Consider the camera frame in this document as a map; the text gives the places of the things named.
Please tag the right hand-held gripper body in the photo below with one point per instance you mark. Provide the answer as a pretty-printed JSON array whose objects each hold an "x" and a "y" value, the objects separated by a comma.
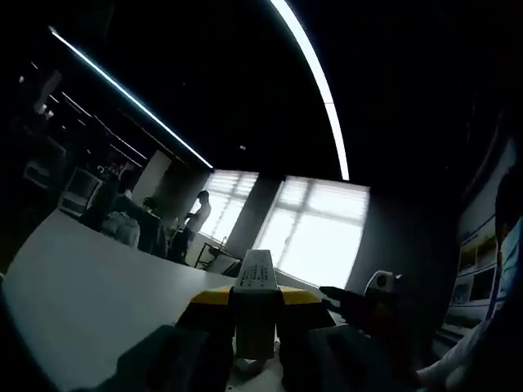
[{"x": 384, "y": 281}]

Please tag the ceiling light strip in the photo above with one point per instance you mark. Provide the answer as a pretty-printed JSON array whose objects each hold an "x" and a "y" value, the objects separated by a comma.
[
  {"x": 340, "y": 143},
  {"x": 135, "y": 100}
]

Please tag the large window with blinds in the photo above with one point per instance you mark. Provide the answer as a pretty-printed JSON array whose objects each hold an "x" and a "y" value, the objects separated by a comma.
[{"x": 318, "y": 237}]

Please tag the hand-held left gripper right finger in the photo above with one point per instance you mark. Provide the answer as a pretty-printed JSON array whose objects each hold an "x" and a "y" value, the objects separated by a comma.
[{"x": 302, "y": 339}]

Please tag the small window with blinds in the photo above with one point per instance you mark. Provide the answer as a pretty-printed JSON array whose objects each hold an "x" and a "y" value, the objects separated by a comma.
[{"x": 229, "y": 200}]

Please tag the potted green plant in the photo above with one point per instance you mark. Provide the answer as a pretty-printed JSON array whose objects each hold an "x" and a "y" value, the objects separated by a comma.
[{"x": 150, "y": 203}]

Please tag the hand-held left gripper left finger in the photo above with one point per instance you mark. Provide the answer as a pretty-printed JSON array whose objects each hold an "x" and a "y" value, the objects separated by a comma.
[{"x": 204, "y": 335}]

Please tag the white office chair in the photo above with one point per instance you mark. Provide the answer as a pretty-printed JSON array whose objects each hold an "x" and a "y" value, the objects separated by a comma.
[{"x": 83, "y": 190}]

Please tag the grey jacket on chair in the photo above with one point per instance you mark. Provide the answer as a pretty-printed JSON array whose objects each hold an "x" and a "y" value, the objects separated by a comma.
[{"x": 135, "y": 220}]

